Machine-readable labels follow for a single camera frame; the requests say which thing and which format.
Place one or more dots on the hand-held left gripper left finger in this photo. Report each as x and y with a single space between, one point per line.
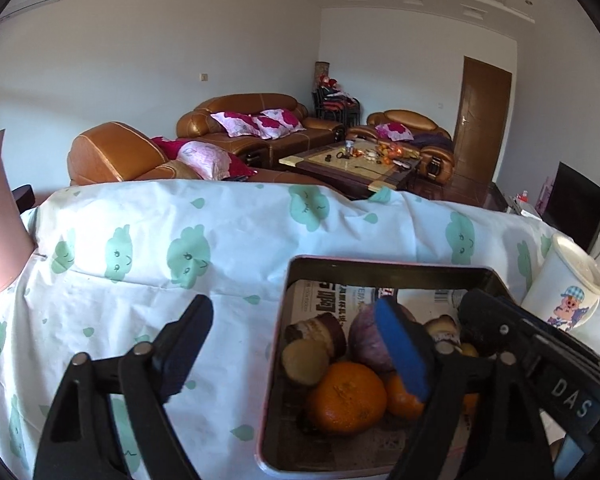
180 372

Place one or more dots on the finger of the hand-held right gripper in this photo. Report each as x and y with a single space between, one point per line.
480 320
545 332

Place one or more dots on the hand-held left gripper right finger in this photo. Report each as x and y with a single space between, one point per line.
402 350

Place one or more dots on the small orange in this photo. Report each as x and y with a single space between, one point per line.
400 402
470 404

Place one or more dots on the large orange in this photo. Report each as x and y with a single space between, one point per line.
345 400

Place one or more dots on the metal tin tray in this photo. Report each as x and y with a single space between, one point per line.
275 410

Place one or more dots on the white cartoon cup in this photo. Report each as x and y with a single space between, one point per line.
555 280

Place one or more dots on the cloud print tablecloth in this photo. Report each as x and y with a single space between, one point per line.
130 310

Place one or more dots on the newspaper tray lining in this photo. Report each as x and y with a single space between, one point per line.
330 295

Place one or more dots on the dark television stand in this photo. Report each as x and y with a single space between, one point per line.
495 197

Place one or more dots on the black television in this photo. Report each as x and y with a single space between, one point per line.
572 205

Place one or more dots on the brown leather armchair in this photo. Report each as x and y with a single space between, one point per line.
110 155
435 157

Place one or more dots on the purple blanket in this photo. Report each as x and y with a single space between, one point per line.
430 140

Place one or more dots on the pile of oranges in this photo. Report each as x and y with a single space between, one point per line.
390 152

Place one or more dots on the brown wooden door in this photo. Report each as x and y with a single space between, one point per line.
482 120

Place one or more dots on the wooden coffee table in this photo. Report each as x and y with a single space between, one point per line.
325 165

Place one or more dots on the magenta floral pillow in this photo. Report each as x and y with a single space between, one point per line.
395 131
269 127
282 117

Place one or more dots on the pale pink pillow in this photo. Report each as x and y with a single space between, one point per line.
205 160

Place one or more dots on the dark red pillow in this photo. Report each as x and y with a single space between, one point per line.
167 147

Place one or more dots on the long brown leather sofa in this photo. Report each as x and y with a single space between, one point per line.
280 147

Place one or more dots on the stack of dark chairs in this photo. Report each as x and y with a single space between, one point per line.
335 107

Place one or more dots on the white pink floral pillow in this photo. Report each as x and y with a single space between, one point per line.
232 124

